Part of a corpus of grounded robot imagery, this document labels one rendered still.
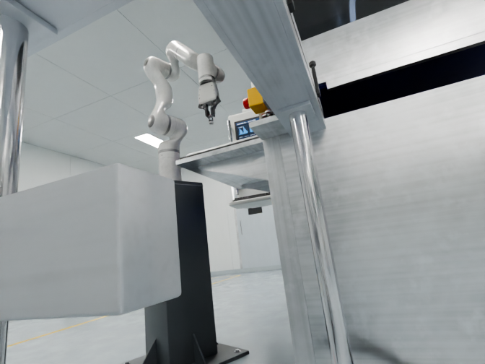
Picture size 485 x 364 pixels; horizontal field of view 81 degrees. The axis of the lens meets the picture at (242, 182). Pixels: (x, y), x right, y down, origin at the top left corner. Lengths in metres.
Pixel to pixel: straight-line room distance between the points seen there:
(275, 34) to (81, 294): 0.50
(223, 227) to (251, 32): 6.84
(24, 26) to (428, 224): 1.01
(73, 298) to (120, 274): 0.05
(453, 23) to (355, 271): 0.83
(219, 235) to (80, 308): 7.10
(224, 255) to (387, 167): 6.49
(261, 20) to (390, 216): 0.68
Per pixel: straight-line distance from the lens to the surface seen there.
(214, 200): 7.47
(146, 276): 0.27
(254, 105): 1.05
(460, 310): 1.02
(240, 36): 0.58
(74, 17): 0.57
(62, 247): 0.29
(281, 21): 0.57
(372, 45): 1.17
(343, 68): 1.13
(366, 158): 1.00
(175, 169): 1.59
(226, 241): 7.25
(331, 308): 0.77
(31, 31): 0.59
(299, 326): 1.03
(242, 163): 1.20
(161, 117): 1.66
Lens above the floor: 0.46
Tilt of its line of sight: 14 degrees up
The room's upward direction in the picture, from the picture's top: 7 degrees counter-clockwise
